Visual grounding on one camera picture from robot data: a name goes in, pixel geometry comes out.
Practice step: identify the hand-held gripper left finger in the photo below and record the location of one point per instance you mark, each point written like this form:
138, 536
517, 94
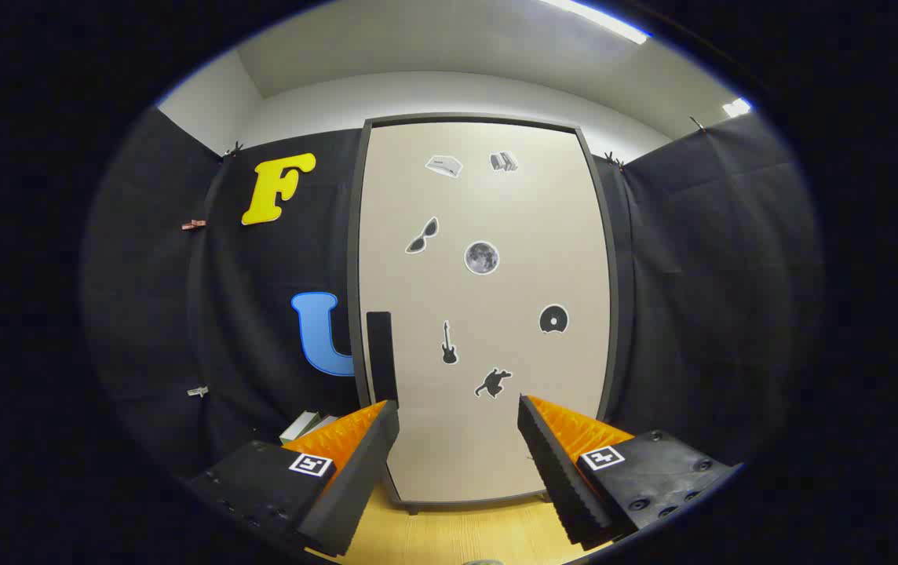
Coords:
363, 463

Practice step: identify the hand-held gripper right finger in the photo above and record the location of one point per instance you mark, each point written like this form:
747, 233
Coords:
555, 471

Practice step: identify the green book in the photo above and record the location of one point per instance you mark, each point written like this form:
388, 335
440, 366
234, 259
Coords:
297, 428

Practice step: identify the white clip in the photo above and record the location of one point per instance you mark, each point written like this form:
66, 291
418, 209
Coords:
198, 391

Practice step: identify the grey cabinet body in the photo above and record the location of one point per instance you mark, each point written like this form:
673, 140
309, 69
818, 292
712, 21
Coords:
353, 235

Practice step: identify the black backdrop cloth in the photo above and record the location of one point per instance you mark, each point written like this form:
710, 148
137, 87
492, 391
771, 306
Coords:
692, 275

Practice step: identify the pink clip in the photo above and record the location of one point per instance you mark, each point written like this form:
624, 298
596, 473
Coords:
193, 225

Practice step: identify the black clip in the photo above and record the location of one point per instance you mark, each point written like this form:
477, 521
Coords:
614, 159
235, 149
699, 123

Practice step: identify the small ceiling light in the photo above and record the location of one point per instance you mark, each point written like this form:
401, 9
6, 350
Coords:
737, 107

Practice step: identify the long ceiling light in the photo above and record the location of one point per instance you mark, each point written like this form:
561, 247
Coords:
598, 20

